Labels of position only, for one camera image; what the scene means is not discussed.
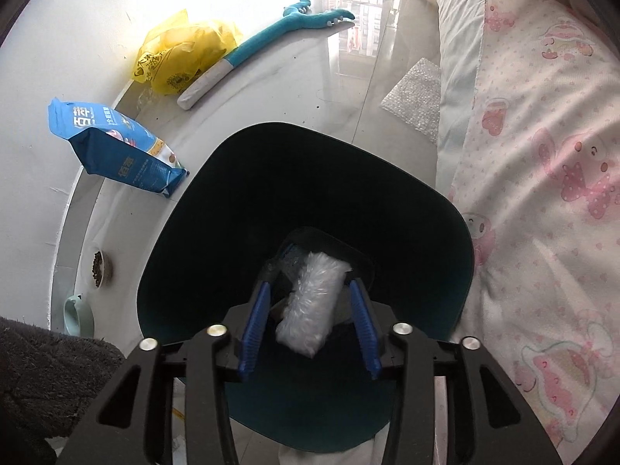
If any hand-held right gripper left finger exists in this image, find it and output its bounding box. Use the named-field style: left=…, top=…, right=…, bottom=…
left=58, top=278, right=274, bottom=465

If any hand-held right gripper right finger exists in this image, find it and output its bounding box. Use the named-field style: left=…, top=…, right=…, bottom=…
left=346, top=278, right=563, bottom=465

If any white bubble wrap roll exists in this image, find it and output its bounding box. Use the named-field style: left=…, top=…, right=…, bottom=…
left=275, top=251, right=353, bottom=357

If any black waste bin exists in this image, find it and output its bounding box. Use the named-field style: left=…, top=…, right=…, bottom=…
left=137, top=122, right=474, bottom=451

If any bowl of pet kibble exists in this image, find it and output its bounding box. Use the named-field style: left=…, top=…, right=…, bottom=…
left=88, top=247, right=116, bottom=291

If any pale green pet bowl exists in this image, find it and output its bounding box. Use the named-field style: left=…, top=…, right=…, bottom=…
left=63, top=293, right=95, bottom=337

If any pink printed blanket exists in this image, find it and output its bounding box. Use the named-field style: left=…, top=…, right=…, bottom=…
left=446, top=0, right=620, bottom=465

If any blue pet food bag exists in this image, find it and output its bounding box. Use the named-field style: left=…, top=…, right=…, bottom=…
left=47, top=98, right=189, bottom=199

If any flat bubble wrap sheet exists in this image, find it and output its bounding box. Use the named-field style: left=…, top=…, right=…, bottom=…
left=379, top=57, right=443, bottom=145

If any yellow plastic bag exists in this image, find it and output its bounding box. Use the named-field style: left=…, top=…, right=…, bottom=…
left=132, top=9, right=244, bottom=96

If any white bed mattress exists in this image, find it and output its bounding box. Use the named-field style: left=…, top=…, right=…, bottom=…
left=407, top=0, right=499, bottom=195

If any blue long plush toy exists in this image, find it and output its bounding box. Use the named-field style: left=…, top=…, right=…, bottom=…
left=177, top=0, right=357, bottom=110

